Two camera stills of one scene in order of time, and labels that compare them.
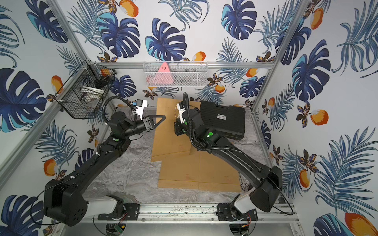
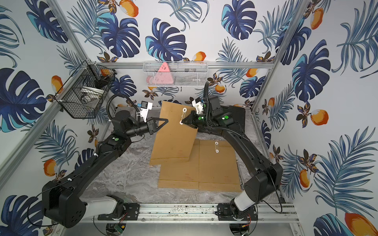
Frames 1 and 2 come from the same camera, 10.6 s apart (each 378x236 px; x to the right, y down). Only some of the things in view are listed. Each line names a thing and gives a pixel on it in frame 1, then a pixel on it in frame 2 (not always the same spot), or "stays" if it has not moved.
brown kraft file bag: (215, 173) stays
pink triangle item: (164, 78) stays
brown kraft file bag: (166, 145) stays
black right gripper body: (180, 129) to (201, 120)
